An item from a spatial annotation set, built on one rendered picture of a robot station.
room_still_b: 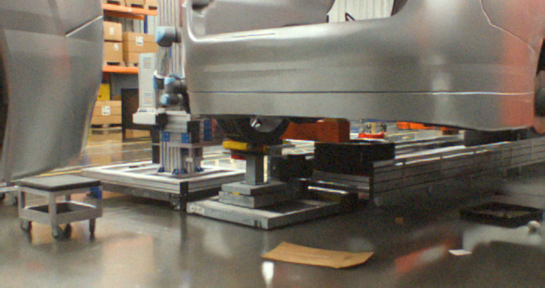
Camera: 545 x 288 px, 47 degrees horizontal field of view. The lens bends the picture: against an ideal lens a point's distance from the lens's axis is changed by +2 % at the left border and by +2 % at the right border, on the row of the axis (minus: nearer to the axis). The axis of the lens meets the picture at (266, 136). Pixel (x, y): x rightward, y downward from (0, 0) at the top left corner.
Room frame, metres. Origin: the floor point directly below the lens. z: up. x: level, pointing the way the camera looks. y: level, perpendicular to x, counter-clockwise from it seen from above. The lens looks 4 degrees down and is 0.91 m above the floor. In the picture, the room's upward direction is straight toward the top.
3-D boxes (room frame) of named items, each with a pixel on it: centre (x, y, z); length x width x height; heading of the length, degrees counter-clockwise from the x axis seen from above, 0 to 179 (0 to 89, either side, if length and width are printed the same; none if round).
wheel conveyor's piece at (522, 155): (6.93, -2.52, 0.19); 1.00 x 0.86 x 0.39; 137
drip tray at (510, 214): (4.52, -1.74, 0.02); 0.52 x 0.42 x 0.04; 131
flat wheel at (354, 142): (5.00, -0.72, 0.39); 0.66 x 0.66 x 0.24
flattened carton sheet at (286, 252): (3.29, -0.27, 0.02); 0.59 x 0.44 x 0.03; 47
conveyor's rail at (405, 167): (5.39, -1.62, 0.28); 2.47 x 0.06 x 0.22; 137
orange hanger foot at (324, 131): (4.82, -0.40, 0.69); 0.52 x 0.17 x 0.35; 47
